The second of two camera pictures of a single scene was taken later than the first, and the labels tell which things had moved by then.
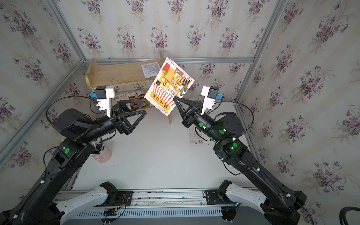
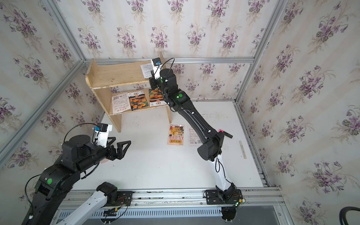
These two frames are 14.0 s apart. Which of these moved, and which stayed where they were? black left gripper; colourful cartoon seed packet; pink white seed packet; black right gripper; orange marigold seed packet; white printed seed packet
Moved: black left gripper; black right gripper; colourful cartoon seed packet
Stayed: pink white seed packet; white printed seed packet; orange marigold seed packet
